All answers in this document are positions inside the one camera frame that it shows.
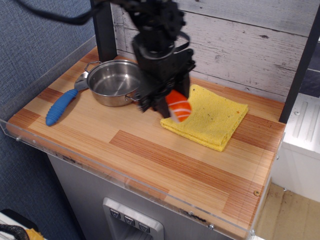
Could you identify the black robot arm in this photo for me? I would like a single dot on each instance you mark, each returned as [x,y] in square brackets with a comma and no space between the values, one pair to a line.
[158,21]

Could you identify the white ridged appliance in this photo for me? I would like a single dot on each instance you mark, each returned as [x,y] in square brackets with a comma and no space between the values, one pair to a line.
[297,164]

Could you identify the orange salmon sushi toy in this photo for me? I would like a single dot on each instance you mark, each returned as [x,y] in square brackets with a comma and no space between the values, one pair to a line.
[178,106]

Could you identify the clear acrylic table guard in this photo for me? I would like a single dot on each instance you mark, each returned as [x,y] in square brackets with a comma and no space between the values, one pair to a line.
[118,158]

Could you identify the yellow folded towel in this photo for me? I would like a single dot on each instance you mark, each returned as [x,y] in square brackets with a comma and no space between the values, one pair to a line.
[213,119]

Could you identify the blue handled metal spoon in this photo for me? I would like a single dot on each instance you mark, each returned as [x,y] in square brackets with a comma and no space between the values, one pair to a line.
[60,105]

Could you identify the black vertical post right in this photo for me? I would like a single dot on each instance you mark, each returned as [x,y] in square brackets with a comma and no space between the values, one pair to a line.
[304,62]

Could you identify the grey cabinet control panel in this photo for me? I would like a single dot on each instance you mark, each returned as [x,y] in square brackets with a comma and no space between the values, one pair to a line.
[125,222]

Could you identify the small steel pot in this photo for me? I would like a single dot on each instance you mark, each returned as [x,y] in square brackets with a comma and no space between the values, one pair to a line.
[113,83]

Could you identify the black vertical post left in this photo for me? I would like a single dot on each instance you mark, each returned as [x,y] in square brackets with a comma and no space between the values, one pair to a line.
[104,33]

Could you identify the black vertical post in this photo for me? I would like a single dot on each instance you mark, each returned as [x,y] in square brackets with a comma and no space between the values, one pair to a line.
[104,33]
[304,62]

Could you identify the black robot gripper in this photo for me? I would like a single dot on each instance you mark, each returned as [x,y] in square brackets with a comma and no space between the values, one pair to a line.
[162,72]

